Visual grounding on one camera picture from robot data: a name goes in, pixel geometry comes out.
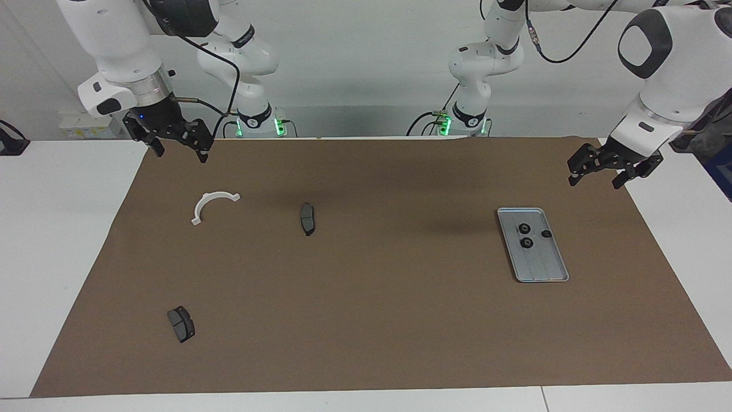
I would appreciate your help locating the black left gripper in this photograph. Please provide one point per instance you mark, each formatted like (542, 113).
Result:
(620, 157)

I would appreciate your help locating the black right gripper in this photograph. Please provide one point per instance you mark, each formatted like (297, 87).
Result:
(159, 117)

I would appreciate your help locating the grey metal tray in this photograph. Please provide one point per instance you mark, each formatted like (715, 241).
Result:
(540, 263)

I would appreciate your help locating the slim grey brake pad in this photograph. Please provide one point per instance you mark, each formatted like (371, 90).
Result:
(307, 220)

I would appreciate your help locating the black clamp mount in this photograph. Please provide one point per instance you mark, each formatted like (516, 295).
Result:
(11, 143)

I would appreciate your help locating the white curved plastic bracket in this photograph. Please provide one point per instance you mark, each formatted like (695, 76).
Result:
(198, 209)

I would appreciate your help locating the blue crate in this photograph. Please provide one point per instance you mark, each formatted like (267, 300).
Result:
(721, 177)

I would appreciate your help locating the wide grey brake pad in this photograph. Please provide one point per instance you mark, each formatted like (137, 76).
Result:
(182, 326)

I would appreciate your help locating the large black bearing gear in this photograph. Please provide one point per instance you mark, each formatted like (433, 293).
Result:
(523, 229)
(526, 242)

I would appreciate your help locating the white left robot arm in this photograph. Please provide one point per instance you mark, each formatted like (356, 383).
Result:
(680, 57)

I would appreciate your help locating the brown paper table mat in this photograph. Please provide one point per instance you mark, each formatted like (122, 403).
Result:
(366, 320)

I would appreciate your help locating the white power strip box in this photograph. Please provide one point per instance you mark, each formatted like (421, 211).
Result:
(86, 129)

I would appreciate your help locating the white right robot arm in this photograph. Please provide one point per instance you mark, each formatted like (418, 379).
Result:
(114, 34)

